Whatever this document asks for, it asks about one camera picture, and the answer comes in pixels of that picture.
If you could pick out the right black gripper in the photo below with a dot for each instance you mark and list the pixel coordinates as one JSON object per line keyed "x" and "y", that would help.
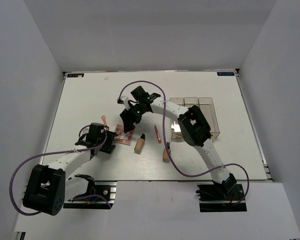
{"x": 129, "y": 119}

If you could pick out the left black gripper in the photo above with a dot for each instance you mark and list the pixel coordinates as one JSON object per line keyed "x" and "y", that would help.
{"x": 108, "y": 147}

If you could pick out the square pink eyeshadow palette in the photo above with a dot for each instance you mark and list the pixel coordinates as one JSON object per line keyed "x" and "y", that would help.
{"x": 122, "y": 137}

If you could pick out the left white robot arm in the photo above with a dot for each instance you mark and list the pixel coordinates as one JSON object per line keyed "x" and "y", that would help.
{"x": 51, "y": 185}

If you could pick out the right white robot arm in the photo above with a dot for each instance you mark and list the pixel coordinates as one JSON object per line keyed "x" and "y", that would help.
{"x": 194, "y": 127}

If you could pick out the foundation bottle black cap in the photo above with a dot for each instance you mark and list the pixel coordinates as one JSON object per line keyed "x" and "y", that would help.
{"x": 140, "y": 144}

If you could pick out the pink lip pencil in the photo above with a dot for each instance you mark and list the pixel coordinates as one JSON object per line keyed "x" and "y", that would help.
{"x": 157, "y": 134}

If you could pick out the foundation bottle pump top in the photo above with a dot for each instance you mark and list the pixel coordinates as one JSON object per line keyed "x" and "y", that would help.
{"x": 165, "y": 156}

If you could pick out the clear acrylic drawer organizer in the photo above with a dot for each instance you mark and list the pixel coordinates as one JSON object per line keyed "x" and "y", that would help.
{"x": 206, "y": 105}

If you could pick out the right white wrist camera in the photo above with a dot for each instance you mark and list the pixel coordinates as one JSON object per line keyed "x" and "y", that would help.
{"x": 124, "y": 100}

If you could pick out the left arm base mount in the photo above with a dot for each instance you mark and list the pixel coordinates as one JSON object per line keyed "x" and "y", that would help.
{"x": 100, "y": 197}

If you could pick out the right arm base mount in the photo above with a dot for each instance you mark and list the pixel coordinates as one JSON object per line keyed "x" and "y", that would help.
{"x": 212, "y": 200}

